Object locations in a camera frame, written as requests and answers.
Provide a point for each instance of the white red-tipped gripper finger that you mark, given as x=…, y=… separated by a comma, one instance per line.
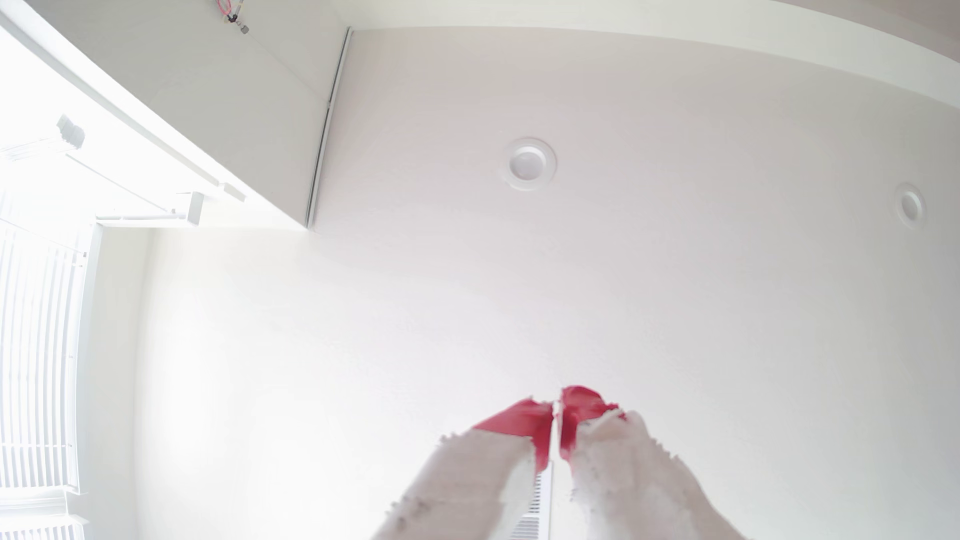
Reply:
x=630, y=480
x=480, y=480

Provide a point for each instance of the white slatted air vent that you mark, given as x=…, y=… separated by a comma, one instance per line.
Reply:
x=536, y=511

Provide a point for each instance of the round recessed ceiling light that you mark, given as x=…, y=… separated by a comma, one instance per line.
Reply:
x=529, y=163
x=910, y=205

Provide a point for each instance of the white window blinds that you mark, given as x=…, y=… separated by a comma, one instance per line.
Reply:
x=37, y=360

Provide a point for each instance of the white blind rail bracket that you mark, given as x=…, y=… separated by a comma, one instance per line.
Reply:
x=161, y=218

